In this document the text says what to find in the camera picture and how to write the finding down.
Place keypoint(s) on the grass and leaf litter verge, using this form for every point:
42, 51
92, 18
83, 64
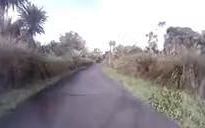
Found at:
13, 98

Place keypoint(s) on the pale pole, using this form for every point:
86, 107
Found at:
110, 55

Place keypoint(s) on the row of trees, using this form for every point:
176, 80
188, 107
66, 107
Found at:
183, 38
26, 23

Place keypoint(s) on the green grass verge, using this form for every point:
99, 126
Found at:
170, 100

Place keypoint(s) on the dry brush thicket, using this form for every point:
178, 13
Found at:
20, 66

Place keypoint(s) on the dark grey asphalt path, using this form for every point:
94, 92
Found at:
86, 100

